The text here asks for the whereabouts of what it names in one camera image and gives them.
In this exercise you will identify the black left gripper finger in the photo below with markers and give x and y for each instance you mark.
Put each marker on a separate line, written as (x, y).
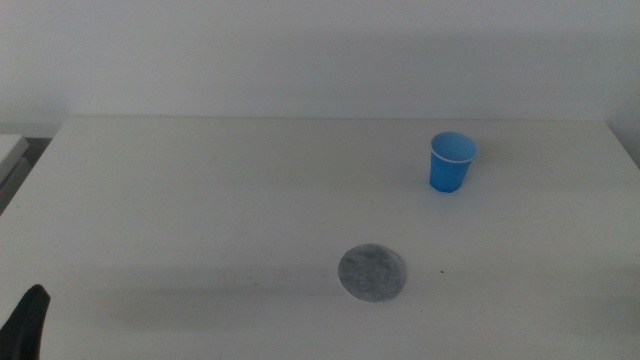
(25, 325)

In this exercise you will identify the blue plastic cup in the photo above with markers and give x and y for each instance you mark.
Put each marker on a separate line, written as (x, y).
(447, 172)

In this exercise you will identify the round grey cup mat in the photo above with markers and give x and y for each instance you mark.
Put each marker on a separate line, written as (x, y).
(371, 273)

